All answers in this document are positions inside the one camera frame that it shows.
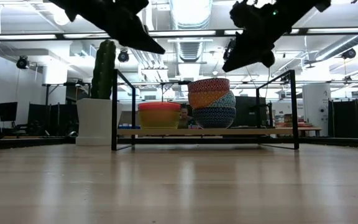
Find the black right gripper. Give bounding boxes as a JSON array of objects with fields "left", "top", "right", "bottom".
[{"left": 222, "top": 0, "right": 291, "bottom": 73}]

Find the black background monitor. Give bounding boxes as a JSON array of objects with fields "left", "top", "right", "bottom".
[{"left": 0, "top": 101, "right": 18, "bottom": 123}]

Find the blue-inside orange-outside ceramic bowl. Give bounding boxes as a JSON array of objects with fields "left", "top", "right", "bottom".
[{"left": 187, "top": 89, "right": 231, "bottom": 110}]

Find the black aluminium table frame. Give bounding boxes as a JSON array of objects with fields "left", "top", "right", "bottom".
[{"left": 0, "top": 136, "right": 358, "bottom": 151}]

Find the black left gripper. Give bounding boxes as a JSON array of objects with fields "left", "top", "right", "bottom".
[{"left": 48, "top": 0, "right": 166, "bottom": 55}]

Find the striped-inside red-outside ceramic bowl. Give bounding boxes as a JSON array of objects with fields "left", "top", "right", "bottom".
[{"left": 187, "top": 77, "right": 231, "bottom": 93}]

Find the orange plastic bowl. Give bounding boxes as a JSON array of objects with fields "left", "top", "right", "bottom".
[{"left": 137, "top": 101, "right": 181, "bottom": 112}]

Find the orange-inside teal-outside ceramic bowl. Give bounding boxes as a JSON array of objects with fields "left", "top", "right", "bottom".
[{"left": 208, "top": 90, "right": 237, "bottom": 109}]

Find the silver ventilation duct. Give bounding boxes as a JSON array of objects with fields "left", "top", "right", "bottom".
[{"left": 315, "top": 34, "right": 358, "bottom": 62}]

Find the dark blue patterned ceramic bowl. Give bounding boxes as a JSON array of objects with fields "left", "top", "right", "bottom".
[{"left": 192, "top": 106, "right": 237, "bottom": 129}]

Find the black-framed wooden shelf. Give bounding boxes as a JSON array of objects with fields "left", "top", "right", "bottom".
[{"left": 111, "top": 68, "right": 300, "bottom": 151}]

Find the black room divider panel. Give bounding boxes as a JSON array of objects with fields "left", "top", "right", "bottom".
[{"left": 328, "top": 98, "right": 358, "bottom": 138}]

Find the black overhead crossbar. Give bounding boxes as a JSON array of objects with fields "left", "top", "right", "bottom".
[{"left": 0, "top": 27, "right": 358, "bottom": 42}]

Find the green column cactus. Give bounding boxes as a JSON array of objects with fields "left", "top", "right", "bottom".
[{"left": 90, "top": 39, "right": 117, "bottom": 100}]

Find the ribbed silver ceiling duct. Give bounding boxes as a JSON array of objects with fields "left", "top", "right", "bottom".
[{"left": 169, "top": 0, "right": 214, "bottom": 72}]

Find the person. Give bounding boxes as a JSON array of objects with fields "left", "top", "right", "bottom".
[{"left": 177, "top": 104, "right": 197, "bottom": 130}]

